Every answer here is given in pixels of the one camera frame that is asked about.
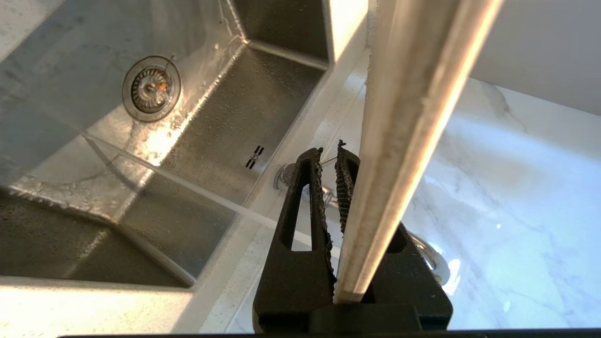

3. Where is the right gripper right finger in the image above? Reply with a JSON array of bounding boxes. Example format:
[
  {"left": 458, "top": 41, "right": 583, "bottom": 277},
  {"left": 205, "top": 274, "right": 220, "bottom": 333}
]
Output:
[{"left": 335, "top": 139, "right": 454, "bottom": 331}]

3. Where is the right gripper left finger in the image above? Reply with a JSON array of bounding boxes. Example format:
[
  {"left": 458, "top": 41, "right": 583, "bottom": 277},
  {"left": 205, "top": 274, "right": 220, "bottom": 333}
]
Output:
[{"left": 253, "top": 147, "right": 337, "bottom": 333}]

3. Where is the chrome faucet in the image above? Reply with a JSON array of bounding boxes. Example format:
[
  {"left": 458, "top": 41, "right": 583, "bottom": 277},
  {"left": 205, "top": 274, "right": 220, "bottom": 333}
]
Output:
[{"left": 82, "top": 133, "right": 452, "bottom": 287}]

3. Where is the small chrome counter fixture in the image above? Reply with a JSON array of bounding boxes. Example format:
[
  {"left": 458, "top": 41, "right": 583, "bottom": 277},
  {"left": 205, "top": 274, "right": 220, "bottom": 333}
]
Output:
[{"left": 274, "top": 157, "right": 339, "bottom": 209}]

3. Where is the stainless steel sink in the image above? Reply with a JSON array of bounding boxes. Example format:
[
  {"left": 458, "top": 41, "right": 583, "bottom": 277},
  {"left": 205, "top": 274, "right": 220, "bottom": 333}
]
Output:
[{"left": 0, "top": 0, "right": 335, "bottom": 289}]

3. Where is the metal sink drain strainer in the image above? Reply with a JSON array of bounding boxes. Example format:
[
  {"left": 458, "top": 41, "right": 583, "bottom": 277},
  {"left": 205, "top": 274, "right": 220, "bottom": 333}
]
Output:
[{"left": 122, "top": 55, "right": 182, "bottom": 123}]

